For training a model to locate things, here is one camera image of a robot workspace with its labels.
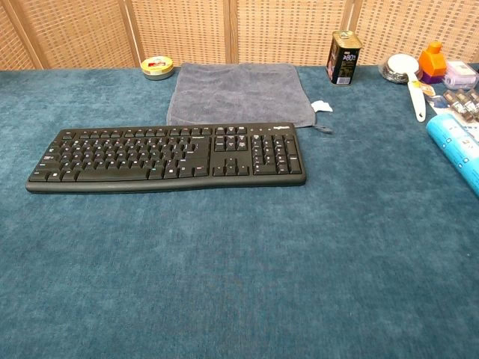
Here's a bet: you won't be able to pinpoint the white handled scoop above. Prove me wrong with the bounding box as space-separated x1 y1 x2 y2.
387 53 427 123

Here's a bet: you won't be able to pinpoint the grey microfibre towel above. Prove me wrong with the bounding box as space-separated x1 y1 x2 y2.
166 62 334 135

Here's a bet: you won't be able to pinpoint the clear plastic box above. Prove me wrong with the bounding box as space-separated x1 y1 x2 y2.
442 61 479 90

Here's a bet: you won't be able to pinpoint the blue velvet tablecloth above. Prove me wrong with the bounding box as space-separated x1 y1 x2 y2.
0 63 479 359

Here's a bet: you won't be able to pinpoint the black and gold can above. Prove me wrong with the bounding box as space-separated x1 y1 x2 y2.
326 30 364 88

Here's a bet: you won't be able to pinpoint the black computer keyboard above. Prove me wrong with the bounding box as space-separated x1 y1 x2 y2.
25 122 308 194

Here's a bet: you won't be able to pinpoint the packaged brown items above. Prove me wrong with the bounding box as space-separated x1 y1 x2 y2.
430 88 479 123

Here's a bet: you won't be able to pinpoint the round yellow tin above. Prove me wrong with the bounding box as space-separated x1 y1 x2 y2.
140 55 175 81

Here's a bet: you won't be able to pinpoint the orange plastic bottle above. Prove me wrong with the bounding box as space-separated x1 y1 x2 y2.
418 40 448 85

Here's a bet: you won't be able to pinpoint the light blue printed roll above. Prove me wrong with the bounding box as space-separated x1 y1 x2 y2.
426 114 479 198

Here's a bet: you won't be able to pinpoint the folding rattan screen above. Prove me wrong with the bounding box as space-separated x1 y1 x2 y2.
0 0 479 71

